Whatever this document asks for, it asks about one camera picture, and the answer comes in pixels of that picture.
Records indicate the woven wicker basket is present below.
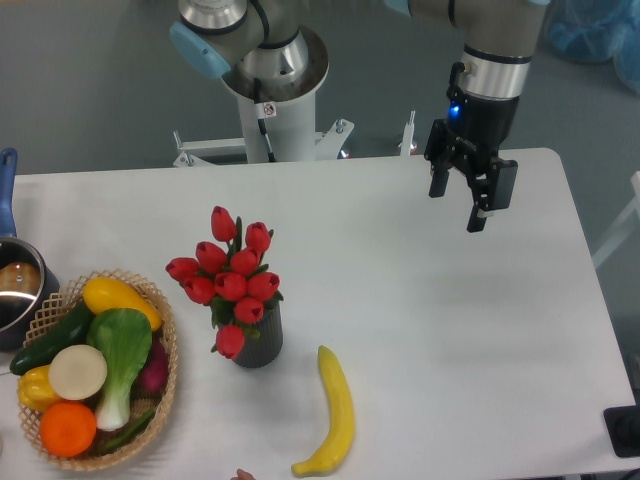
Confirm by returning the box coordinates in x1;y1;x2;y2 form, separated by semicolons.
18;269;178;472

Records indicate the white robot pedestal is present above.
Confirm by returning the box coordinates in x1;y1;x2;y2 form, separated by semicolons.
170;23;355;164

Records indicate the white frame at right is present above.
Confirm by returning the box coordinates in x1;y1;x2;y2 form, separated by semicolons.
591;171;639;269

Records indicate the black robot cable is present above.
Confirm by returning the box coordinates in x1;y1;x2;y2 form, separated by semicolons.
251;77;277;164

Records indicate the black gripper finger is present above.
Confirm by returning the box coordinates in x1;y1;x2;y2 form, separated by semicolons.
425;150;451;198
467;158;518;233

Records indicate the white round radish slice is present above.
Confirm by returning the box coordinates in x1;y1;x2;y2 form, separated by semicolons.
48;345;107;401

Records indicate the yellow squash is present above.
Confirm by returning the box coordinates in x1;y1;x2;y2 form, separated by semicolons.
82;277;163;332

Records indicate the dark grey ribbed vase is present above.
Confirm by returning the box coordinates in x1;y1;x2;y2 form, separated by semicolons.
234;306;284;369

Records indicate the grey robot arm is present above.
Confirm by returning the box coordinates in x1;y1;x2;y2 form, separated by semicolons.
169;1;547;232

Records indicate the green bok choy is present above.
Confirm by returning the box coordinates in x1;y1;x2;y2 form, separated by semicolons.
87;308;152;432

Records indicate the blue plastic bag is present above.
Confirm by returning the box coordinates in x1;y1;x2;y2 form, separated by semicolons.
544;1;639;93

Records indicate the yellow bell pepper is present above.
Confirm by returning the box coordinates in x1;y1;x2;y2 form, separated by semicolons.
18;365;62;413

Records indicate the yellow banana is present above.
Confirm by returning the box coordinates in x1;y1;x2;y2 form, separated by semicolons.
291;345;356;478

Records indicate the green cucumber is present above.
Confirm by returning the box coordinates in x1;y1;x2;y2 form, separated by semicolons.
9;300;94;376

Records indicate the orange fruit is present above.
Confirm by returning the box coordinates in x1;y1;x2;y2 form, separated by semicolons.
39;402;97;458

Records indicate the green chili pepper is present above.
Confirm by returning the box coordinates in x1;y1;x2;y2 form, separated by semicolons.
96;410;155;456

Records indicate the black device at edge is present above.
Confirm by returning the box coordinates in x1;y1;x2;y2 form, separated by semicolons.
603;405;640;458

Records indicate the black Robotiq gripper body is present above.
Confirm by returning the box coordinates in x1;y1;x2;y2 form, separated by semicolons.
425;95;520;176

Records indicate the purple sweet potato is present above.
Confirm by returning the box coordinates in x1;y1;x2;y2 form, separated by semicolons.
138;337;169;393

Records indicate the blue saucepan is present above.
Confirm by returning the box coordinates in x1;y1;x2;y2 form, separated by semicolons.
1;148;59;352

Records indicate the red tulip bouquet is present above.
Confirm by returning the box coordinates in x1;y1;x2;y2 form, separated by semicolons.
165;206;284;362

